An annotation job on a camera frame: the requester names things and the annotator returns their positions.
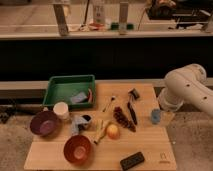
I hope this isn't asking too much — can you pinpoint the small silver fork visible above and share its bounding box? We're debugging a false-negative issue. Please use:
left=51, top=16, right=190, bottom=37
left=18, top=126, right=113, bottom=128
left=102, top=96, right=116, bottom=112

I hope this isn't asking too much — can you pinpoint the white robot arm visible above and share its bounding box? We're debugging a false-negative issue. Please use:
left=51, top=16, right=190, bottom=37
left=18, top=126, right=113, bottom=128
left=158, top=64, right=213, bottom=116

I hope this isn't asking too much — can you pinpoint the red-brown bowl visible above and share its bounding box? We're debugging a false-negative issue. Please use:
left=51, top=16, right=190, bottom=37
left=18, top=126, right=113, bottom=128
left=63, top=135, right=91, bottom=165

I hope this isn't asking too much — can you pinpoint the purple bowl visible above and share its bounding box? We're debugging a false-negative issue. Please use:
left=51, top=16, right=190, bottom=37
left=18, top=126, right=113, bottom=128
left=30, top=110, right=59, bottom=136

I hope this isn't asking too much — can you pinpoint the red item in tray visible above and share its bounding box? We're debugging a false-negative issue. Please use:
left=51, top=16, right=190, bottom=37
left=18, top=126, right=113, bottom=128
left=88, top=89, right=93, bottom=103

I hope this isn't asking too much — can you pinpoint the blue sponge in tray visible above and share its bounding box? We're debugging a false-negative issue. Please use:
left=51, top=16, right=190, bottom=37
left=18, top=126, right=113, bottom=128
left=70, top=92, right=87, bottom=104

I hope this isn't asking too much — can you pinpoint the wooden board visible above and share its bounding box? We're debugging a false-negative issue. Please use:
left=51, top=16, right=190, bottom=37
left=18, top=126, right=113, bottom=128
left=24, top=83, right=176, bottom=171

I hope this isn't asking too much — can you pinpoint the yellow banana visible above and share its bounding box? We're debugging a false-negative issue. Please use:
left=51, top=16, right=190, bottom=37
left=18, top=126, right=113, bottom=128
left=94, top=120, right=110, bottom=144

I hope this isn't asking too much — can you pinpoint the green plastic tray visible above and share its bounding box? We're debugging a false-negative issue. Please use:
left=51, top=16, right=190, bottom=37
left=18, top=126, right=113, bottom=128
left=43, top=75, right=96, bottom=109

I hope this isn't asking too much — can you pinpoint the yellow-red apple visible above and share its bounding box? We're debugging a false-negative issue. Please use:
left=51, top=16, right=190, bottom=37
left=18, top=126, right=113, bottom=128
left=106, top=124, right=120, bottom=139

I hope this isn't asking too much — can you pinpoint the white paper cup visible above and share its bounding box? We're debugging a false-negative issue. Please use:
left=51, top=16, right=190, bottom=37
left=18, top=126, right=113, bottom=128
left=53, top=102, right=69, bottom=120

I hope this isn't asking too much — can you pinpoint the blue plastic cup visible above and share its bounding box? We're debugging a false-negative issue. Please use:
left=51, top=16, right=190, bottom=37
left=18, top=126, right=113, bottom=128
left=151, top=109, right=161, bottom=124

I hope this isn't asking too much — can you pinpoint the white bottle on shelf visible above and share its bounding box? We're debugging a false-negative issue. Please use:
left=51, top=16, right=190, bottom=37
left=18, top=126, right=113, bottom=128
left=92, top=0, right=105, bottom=24

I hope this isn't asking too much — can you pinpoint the black rectangular remote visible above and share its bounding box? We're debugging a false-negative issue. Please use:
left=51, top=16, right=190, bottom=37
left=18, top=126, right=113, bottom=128
left=120, top=152, right=145, bottom=171

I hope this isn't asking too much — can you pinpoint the black machine on shelf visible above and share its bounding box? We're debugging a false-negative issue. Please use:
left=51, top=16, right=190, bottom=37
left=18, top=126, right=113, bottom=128
left=147, top=0, right=213, bottom=20

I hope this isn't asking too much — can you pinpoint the black handled brush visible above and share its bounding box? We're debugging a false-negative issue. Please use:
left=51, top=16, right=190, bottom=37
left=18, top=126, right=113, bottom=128
left=127, top=88, right=140, bottom=124

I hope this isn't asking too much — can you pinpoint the grey metal post left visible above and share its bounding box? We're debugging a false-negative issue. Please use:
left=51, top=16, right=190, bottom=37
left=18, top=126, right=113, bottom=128
left=53, top=4, right=68, bottom=36

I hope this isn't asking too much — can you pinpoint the grey metal post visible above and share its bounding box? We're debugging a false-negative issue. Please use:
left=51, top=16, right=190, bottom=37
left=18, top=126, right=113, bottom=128
left=53, top=4, right=68, bottom=36
left=119, top=2, right=128, bottom=35

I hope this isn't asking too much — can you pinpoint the grey metal post right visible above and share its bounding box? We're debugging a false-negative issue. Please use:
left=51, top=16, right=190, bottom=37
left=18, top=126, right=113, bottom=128
left=119, top=2, right=128, bottom=35

